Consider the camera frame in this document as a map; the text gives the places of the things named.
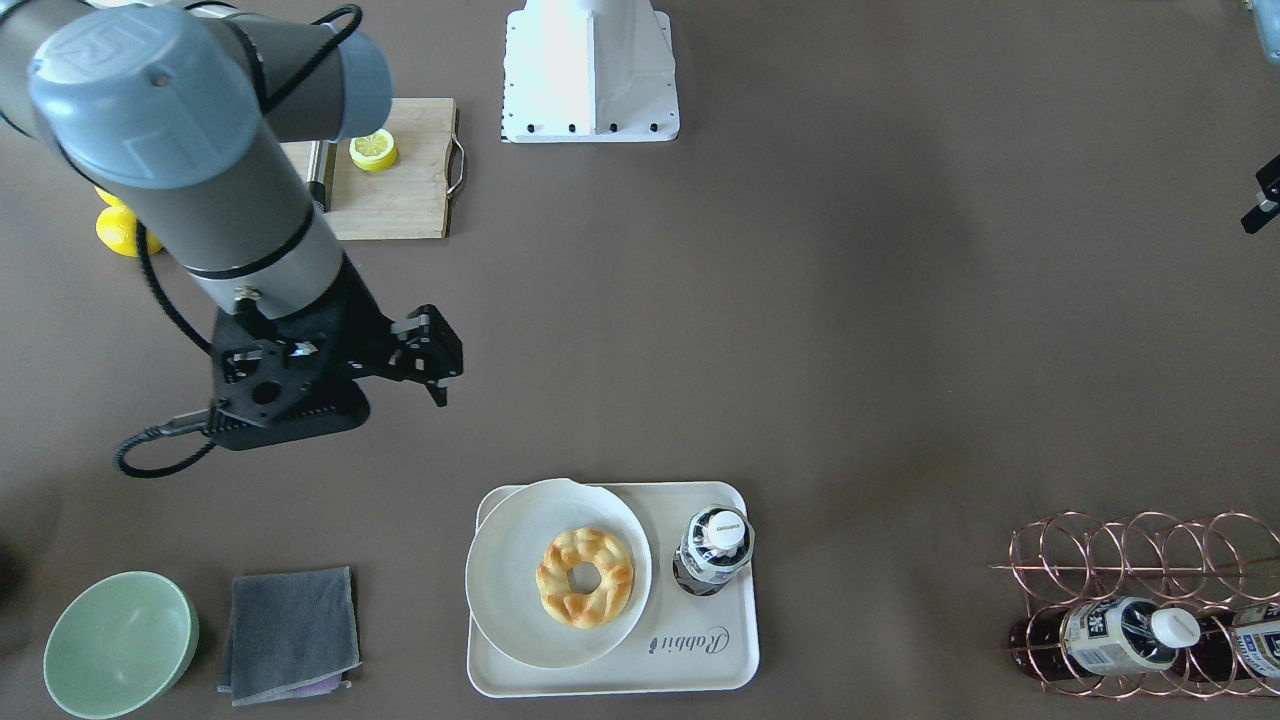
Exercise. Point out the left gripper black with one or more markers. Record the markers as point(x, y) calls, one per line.
point(1266, 196)

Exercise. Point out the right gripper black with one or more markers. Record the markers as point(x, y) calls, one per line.
point(362, 318)

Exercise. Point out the tea bottle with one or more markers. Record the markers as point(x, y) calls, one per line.
point(1120, 636)
point(1237, 645)
point(717, 543)

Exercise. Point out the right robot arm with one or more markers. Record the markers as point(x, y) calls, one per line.
point(183, 116)

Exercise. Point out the white serving tray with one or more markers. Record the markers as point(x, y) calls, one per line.
point(681, 643)

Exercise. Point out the bamboo cutting board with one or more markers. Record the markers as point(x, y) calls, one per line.
point(411, 200)

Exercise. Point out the white round plate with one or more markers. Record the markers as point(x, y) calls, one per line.
point(500, 572)

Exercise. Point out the half lemon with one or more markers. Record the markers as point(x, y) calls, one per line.
point(374, 153)

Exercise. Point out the steel muddler black tip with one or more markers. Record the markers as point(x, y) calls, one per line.
point(320, 173)

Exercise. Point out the grey folded cloth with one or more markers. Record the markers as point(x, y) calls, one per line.
point(290, 635)

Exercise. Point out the yellow lemon near board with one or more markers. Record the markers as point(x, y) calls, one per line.
point(119, 228)

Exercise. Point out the yellow lemon far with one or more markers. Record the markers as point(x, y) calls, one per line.
point(111, 200)

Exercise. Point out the green bowl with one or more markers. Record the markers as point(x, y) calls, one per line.
point(119, 645)

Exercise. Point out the braided ring donut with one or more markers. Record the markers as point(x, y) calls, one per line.
point(585, 578)

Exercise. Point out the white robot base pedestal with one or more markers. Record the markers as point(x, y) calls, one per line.
point(589, 72)

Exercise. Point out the copper wire bottle rack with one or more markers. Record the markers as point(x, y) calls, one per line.
point(1220, 562)

